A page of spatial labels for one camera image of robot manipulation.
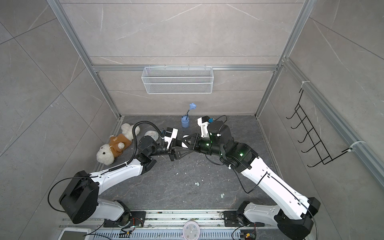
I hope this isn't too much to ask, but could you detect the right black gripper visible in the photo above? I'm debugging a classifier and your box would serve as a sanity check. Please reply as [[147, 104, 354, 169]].
[[182, 132, 226, 158]]

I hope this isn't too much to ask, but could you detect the white earbud charging case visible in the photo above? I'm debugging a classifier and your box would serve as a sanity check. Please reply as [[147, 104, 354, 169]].
[[182, 135, 190, 149]]

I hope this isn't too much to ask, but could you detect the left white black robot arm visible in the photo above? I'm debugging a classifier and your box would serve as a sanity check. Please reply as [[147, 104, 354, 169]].
[[59, 136, 192, 227]]

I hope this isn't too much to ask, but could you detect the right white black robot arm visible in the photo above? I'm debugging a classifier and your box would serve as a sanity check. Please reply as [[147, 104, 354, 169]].
[[176, 121, 321, 240]]

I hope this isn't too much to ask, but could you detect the blue cup holder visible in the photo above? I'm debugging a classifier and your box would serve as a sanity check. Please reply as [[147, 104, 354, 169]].
[[181, 116, 190, 128]]

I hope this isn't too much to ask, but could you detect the small round white clock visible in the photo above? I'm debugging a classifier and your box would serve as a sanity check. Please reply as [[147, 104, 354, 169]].
[[144, 130, 159, 142]]

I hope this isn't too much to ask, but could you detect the white plush bear toy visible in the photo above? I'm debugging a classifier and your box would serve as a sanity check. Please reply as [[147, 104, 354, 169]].
[[96, 123, 134, 166]]

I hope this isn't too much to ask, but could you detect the pink round clock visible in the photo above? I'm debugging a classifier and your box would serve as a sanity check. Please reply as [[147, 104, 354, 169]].
[[182, 221, 201, 240]]

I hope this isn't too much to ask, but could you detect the white tablet device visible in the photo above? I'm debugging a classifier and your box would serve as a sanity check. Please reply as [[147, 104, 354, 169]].
[[58, 228, 91, 240]]

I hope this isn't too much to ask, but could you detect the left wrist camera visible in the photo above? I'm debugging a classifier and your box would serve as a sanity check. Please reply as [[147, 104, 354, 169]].
[[163, 128, 179, 150]]

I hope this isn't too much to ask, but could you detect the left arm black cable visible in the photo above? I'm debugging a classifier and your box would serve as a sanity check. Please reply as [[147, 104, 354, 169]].
[[125, 120, 164, 166]]

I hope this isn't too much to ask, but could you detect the white wire mesh basket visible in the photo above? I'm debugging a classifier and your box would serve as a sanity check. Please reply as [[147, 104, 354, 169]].
[[142, 67, 214, 94]]

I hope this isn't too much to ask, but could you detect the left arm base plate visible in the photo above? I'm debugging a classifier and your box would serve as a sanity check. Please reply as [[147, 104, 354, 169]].
[[103, 211, 147, 228]]

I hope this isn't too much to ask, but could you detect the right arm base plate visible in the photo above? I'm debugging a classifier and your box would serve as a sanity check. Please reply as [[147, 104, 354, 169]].
[[221, 211, 265, 227]]

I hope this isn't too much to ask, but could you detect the black wire hook rack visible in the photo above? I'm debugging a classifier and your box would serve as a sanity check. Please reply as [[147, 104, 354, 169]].
[[286, 89, 353, 168]]

